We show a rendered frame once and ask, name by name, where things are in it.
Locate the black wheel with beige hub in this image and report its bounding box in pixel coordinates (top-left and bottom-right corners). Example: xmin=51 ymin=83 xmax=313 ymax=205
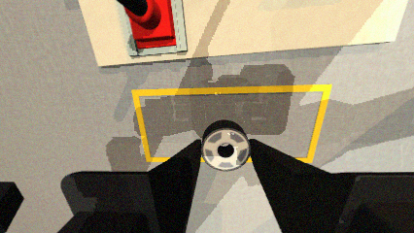
xmin=201 ymin=120 xmax=251 ymax=172

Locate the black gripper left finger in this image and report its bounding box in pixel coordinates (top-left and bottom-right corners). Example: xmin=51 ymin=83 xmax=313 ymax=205
xmin=60 ymin=140 xmax=201 ymax=233

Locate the yellow rectangular outline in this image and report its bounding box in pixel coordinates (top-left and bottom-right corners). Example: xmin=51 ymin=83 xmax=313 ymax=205
xmin=131 ymin=84 xmax=331 ymax=163

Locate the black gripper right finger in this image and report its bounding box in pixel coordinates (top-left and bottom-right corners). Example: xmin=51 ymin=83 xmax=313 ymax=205
xmin=249 ymin=139 xmax=414 ymax=233

